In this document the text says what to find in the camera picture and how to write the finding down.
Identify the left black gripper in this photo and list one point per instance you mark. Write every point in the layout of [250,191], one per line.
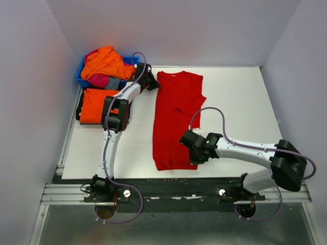
[155,84]

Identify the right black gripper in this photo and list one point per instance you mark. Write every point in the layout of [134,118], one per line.
[194,161]

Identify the red t shirt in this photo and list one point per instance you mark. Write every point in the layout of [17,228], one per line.
[178,98]

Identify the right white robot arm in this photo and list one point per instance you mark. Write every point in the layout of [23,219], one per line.
[284,167]

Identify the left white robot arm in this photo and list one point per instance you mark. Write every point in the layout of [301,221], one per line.
[112,132]

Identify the black tray under stack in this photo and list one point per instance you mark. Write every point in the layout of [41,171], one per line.
[120,111]

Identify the grey crumpled garment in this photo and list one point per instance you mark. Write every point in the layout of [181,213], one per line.
[113,84]

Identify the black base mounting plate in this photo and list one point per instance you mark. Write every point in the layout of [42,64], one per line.
[172,195]

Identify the crumpled orange t shirt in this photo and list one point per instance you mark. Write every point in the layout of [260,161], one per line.
[108,62]

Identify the folded orange t shirt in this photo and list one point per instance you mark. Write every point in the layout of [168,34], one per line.
[92,105]

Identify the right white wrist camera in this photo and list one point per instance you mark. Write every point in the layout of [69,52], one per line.
[197,130]

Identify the aluminium extrusion rail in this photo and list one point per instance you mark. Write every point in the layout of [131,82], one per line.
[62,194]

